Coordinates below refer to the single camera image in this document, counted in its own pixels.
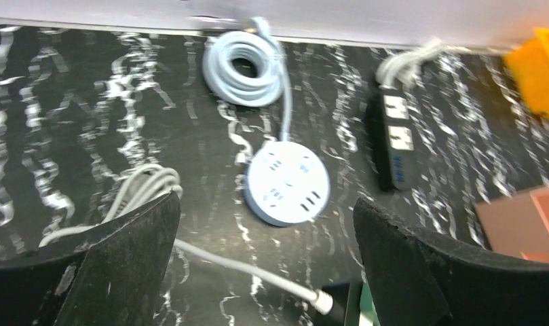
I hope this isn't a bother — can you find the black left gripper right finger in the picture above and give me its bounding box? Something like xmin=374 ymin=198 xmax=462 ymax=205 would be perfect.
xmin=353 ymin=198 xmax=549 ymax=325

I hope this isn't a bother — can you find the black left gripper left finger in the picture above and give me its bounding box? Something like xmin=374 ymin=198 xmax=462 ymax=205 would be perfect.
xmin=0 ymin=192 xmax=181 ymax=325

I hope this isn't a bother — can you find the green plug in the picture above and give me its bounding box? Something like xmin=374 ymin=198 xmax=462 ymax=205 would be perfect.
xmin=343 ymin=281 xmax=381 ymax=326

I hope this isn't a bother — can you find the black long power strip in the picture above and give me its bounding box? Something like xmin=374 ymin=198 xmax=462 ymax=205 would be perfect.
xmin=314 ymin=280 xmax=363 ymax=326

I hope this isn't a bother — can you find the round light blue socket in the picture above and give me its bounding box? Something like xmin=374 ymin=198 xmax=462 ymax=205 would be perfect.
xmin=244 ymin=141 xmax=330 ymax=228

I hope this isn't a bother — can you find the black short power strip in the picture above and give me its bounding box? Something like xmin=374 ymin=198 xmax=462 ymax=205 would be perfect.
xmin=366 ymin=86 xmax=419 ymax=192

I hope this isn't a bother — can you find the peach mesh file organizer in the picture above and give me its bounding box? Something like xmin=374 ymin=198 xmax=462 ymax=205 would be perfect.
xmin=475 ymin=185 xmax=549 ymax=264

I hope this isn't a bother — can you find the orange plastic bin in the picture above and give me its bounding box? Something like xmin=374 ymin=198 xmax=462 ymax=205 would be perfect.
xmin=504 ymin=28 xmax=549 ymax=119

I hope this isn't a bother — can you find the grey coiled power cable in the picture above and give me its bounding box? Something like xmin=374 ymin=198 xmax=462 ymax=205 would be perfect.
xmin=375 ymin=37 xmax=446 ymax=89

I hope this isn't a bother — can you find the light blue coiled cable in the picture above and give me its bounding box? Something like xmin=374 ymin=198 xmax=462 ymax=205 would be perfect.
xmin=202 ymin=17 xmax=294 ymax=143

